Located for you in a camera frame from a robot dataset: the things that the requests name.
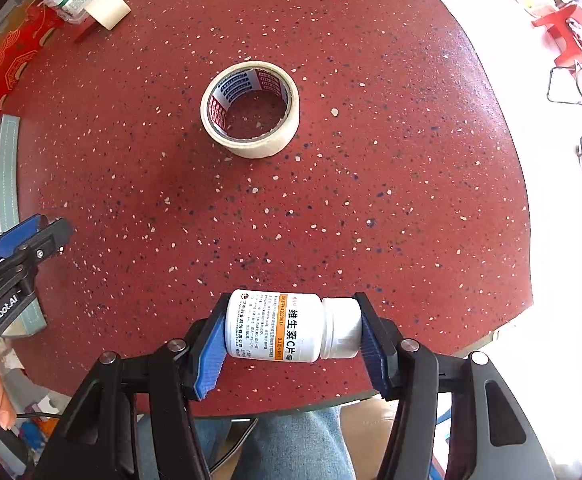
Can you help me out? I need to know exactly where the tape roll with printed core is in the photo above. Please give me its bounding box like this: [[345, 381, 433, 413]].
[[200, 61, 301, 159]]

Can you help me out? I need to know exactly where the small red box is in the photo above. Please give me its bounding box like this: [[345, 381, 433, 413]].
[[73, 15, 102, 44]]

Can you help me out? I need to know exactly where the person's jeans leg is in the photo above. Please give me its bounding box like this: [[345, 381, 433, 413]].
[[136, 405, 357, 480]]

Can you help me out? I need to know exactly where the red cardboard box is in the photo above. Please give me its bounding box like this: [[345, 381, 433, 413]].
[[0, 0, 69, 123]]

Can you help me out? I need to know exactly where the grey shallow box tray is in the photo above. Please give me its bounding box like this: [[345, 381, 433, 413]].
[[0, 115, 48, 337]]

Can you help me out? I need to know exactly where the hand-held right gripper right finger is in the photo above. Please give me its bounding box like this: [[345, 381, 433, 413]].
[[353, 291, 557, 480]]

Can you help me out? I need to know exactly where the white pill bottle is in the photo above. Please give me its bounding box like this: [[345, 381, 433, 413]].
[[225, 289, 362, 363]]

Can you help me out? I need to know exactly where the red plastic stool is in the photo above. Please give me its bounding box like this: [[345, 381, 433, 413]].
[[531, 2, 582, 68]]

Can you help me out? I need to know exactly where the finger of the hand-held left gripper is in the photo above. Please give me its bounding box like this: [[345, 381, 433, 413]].
[[1, 219, 75, 291], [0, 214, 48, 291]]

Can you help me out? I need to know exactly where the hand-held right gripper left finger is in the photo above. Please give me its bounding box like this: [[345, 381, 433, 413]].
[[33, 305, 233, 480]]

